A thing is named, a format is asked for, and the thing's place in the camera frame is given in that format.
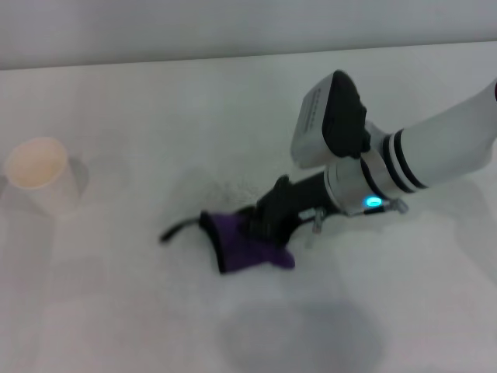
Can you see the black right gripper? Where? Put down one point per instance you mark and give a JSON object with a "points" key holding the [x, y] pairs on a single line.
{"points": [[287, 206]]}

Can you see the purple rag with black trim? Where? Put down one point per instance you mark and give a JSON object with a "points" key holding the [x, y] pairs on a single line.
{"points": [[237, 245]]}

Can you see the white paper cup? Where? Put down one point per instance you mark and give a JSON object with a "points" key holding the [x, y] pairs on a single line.
{"points": [[39, 175]]}

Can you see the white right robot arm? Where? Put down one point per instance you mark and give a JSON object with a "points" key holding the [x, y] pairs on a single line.
{"points": [[446, 136]]}

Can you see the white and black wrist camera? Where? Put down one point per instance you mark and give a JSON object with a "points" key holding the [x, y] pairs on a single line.
{"points": [[341, 112]]}

